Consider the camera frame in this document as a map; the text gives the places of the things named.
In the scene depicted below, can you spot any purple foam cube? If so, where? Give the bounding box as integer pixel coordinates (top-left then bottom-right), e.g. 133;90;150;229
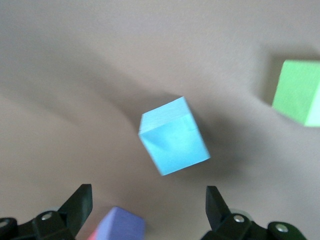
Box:
96;206;146;240

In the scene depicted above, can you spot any cyan foam cube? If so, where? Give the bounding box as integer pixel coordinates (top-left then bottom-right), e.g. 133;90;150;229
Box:
138;96;211;177

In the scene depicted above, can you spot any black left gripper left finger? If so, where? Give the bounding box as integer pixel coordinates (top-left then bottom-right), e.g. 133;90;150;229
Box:
32;183;93;240

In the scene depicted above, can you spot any green foam cube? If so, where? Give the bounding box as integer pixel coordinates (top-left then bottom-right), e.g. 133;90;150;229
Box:
271;59;320;128

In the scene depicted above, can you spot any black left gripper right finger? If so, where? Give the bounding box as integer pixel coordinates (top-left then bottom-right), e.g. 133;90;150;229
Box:
201;185;255;240

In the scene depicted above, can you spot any red foam cube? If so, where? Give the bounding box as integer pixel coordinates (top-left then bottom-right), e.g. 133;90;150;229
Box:
84;229;101;240

